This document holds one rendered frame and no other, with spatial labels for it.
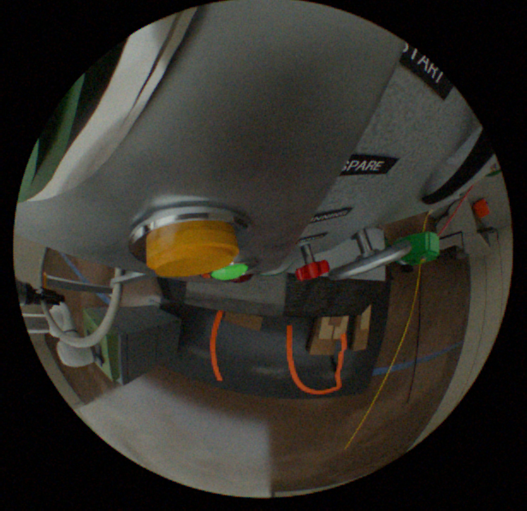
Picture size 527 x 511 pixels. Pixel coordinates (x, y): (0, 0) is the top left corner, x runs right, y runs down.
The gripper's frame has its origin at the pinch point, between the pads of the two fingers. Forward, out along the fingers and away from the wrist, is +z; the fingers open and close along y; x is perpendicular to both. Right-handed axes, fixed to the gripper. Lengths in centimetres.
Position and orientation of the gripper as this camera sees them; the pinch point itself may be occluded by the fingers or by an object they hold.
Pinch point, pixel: (56, 300)
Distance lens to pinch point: 88.1
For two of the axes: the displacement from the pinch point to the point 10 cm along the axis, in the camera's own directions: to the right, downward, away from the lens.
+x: -4.9, -8.6, 1.3
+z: -3.5, 3.4, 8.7
